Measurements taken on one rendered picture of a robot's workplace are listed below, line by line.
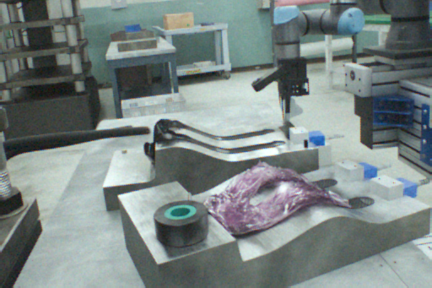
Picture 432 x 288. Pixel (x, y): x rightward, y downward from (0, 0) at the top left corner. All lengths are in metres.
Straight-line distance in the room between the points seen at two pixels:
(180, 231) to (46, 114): 4.41
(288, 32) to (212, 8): 6.26
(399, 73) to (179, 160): 0.81
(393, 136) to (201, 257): 1.04
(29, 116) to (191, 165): 4.09
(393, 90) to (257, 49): 6.36
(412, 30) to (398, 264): 0.90
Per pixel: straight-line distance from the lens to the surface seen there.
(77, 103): 4.94
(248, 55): 7.78
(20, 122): 5.07
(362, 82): 1.48
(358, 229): 0.79
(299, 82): 1.39
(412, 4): 1.55
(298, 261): 0.74
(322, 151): 1.20
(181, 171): 1.03
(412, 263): 0.83
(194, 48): 7.58
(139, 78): 6.79
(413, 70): 1.56
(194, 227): 0.65
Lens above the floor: 1.24
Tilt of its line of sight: 15 degrees down
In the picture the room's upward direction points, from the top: 5 degrees counter-clockwise
